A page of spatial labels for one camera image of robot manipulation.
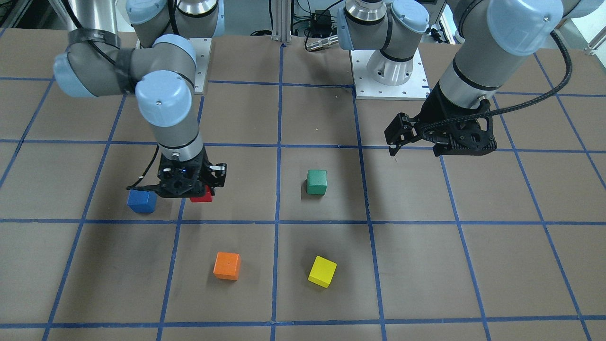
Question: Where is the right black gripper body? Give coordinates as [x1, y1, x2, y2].
[156, 148, 227, 198]

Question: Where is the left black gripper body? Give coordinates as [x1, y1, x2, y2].
[384, 85, 498, 156]

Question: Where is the red wooden block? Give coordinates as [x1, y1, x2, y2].
[189, 187, 214, 203]

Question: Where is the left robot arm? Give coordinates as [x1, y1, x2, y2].
[336, 0, 602, 157]

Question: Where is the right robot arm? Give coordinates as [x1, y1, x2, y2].
[53, 0, 227, 202]

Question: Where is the blue wooden block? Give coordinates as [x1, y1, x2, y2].
[127, 190, 158, 214]

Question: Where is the orange wooden block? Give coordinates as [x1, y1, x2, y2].
[213, 251, 241, 281]

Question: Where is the green wooden block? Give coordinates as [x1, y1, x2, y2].
[306, 169, 328, 196]

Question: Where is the yellow wooden block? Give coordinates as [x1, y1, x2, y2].
[308, 255, 337, 288]

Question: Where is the brown paper table mat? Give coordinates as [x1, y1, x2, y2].
[0, 29, 606, 341]

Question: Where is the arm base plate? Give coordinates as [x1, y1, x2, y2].
[350, 50, 430, 101]
[135, 37, 213, 95]

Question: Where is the aluminium frame post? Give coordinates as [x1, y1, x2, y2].
[270, 0, 293, 47]

